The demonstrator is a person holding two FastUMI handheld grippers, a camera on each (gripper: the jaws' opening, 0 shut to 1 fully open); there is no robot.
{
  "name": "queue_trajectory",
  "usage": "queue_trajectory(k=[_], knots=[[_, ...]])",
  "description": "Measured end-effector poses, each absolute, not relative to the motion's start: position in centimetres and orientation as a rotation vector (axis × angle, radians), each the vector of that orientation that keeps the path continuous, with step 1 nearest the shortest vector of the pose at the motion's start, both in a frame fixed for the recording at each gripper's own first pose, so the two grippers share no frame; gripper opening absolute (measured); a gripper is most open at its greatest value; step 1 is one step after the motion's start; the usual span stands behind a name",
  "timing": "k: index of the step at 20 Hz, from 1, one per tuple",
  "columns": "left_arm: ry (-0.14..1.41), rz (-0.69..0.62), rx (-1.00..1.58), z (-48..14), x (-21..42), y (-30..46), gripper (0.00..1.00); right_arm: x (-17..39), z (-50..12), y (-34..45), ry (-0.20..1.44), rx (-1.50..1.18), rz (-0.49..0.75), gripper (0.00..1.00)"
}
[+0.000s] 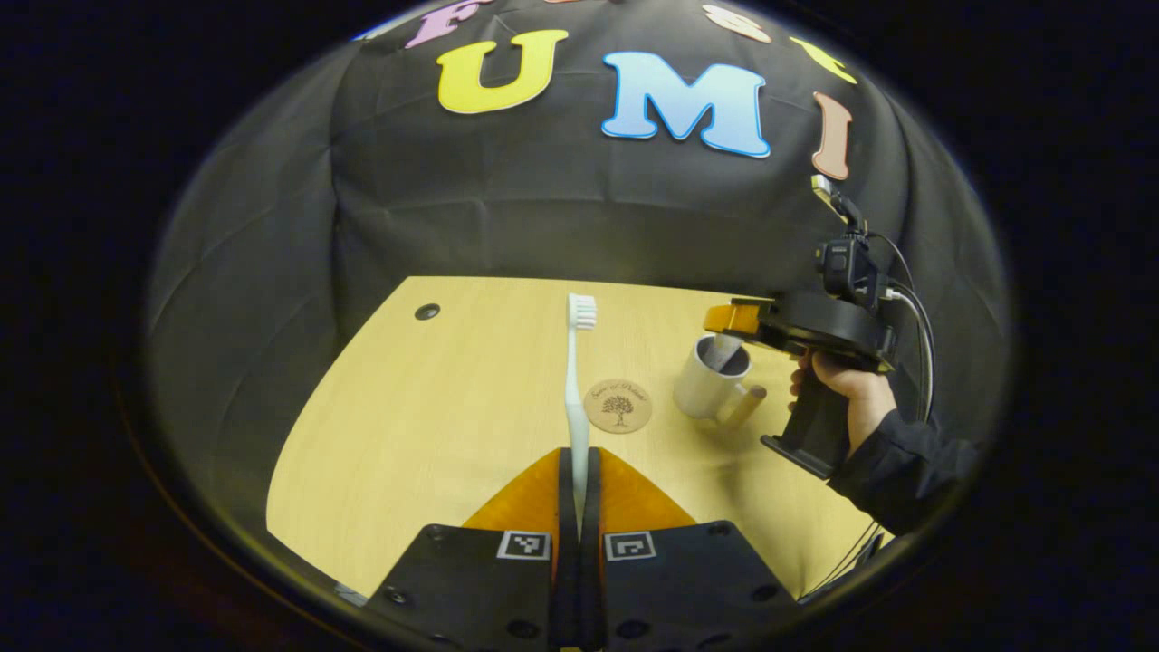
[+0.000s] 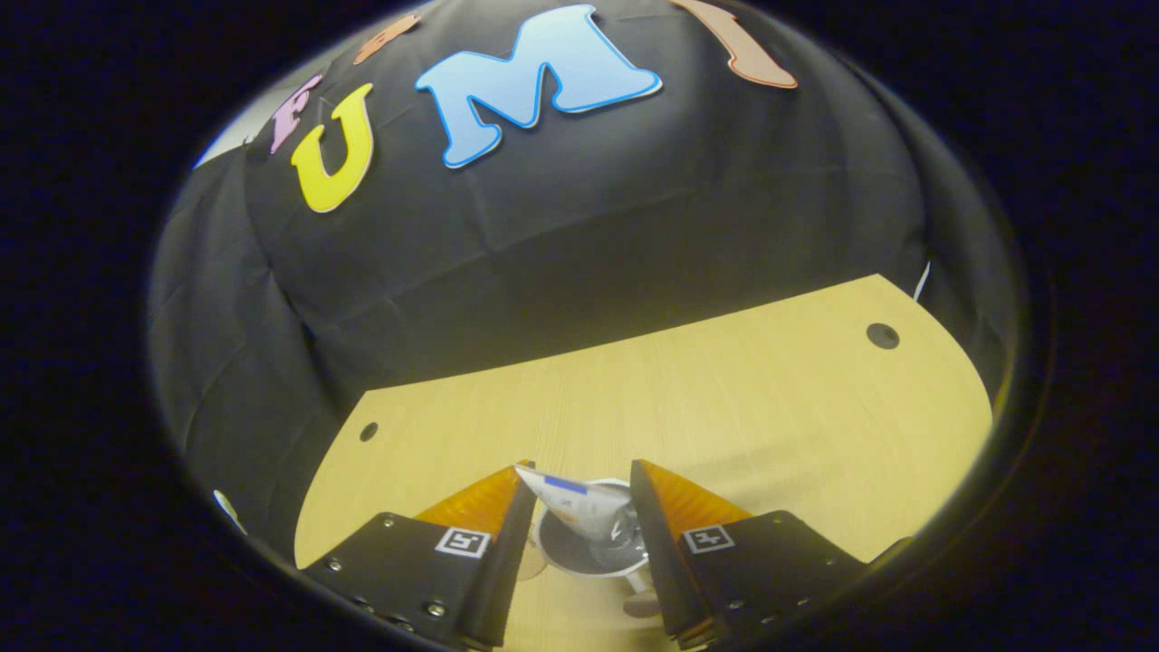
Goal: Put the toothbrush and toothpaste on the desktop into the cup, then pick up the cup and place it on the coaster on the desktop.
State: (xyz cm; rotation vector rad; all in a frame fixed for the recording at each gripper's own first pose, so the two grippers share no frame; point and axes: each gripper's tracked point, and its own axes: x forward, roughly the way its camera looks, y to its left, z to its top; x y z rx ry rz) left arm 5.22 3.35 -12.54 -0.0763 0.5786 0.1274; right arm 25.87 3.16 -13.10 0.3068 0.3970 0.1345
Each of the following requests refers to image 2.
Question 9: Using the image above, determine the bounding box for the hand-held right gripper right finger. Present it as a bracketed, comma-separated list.
[629, 458, 872, 648]

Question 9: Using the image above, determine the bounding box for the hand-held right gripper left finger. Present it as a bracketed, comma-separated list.
[299, 460, 541, 651]

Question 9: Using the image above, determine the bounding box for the round cork coaster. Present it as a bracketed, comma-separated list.
[516, 536, 550, 581]

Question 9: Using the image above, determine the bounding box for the white cup with wooden handle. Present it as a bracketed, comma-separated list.
[529, 477, 663, 619]

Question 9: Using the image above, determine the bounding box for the white toothpaste tube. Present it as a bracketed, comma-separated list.
[513, 463, 636, 545]

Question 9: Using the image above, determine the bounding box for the wooden desktop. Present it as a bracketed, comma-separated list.
[294, 273, 995, 652]

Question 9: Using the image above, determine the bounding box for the black backdrop cloth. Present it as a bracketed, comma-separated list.
[149, 0, 1017, 562]

